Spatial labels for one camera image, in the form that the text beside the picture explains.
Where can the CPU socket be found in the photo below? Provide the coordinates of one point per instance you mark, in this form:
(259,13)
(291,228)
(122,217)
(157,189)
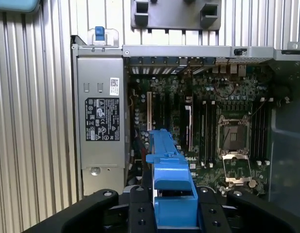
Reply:
(233,136)

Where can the black expansion slot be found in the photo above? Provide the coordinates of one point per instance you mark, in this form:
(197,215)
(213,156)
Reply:
(158,111)

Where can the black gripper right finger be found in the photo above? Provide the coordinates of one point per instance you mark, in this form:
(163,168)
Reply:
(261,213)

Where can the grey plastic parts rack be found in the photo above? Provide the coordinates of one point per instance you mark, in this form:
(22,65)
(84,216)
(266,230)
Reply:
(174,14)

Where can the round coin cell battery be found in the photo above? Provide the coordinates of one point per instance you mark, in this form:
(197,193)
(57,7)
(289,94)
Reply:
(252,184)

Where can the green motherboard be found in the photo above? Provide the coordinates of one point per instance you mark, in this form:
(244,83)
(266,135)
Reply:
(208,92)

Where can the white expansion slot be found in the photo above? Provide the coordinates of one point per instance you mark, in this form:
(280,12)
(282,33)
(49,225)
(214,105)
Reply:
(148,111)

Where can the blue case latch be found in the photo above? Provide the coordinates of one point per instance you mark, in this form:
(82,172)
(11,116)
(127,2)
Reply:
(98,34)

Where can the metal socket cover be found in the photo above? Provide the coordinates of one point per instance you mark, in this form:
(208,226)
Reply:
(237,179)

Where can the black open PC case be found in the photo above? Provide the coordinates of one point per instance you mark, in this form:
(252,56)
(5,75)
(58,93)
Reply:
(286,145)

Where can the black RAM slot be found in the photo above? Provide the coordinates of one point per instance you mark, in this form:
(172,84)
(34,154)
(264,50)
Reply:
(258,136)
(266,136)
(204,133)
(212,133)

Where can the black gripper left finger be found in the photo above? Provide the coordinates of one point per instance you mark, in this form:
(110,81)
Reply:
(91,211)

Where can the grey power supply unit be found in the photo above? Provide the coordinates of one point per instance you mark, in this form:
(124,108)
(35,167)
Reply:
(101,155)

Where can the hard disk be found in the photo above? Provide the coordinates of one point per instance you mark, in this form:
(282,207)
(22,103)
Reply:
(174,170)

